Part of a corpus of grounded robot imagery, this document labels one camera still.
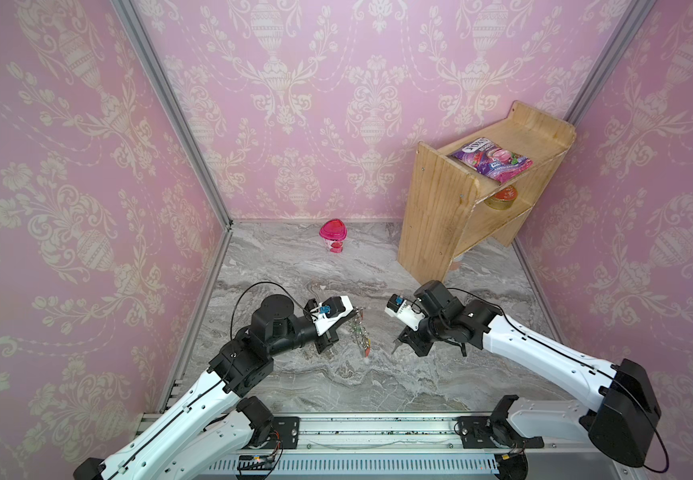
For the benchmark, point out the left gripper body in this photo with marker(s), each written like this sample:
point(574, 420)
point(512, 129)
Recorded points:
point(326, 340)

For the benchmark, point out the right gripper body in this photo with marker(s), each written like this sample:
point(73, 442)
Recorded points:
point(418, 338)

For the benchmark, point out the metal key organizer plate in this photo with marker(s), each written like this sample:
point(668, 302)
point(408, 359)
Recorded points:
point(360, 332)

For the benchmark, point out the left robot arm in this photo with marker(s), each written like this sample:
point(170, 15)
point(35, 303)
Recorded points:
point(217, 416)

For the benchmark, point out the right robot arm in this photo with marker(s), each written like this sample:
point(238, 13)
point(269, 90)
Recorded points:
point(613, 405)

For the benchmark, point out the wooden shelf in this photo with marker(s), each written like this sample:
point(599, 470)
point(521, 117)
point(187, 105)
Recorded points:
point(445, 214)

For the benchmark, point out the red lid tin can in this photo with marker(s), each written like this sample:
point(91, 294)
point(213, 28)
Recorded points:
point(504, 199)

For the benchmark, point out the purple snack bag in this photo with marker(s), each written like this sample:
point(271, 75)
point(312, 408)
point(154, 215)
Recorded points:
point(491, 160)

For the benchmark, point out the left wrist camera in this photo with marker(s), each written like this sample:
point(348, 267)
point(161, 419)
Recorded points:
point(325, 314)

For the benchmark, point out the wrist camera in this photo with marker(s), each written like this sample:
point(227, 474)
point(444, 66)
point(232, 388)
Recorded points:
point(406, 311)
point(325, 314)

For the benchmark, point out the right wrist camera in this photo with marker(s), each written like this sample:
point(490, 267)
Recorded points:
point(406, 311)

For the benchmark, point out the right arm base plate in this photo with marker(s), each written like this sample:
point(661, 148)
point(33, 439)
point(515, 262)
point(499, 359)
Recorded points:
point(476, 432)

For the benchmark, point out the aluminium mounting rail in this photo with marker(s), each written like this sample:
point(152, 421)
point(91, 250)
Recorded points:
point(405, 446)

